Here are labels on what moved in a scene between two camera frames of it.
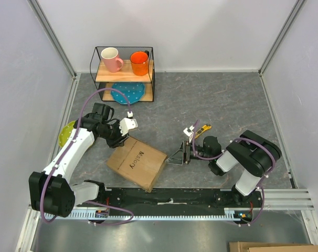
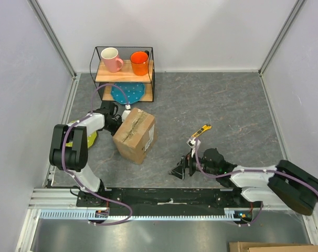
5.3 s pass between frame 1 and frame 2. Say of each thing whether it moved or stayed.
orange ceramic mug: stayed
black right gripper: moved
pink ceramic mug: stayed
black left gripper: moved
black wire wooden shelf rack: stayed
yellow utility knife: stayed
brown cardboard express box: moved
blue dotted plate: stayed
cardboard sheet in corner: stayed
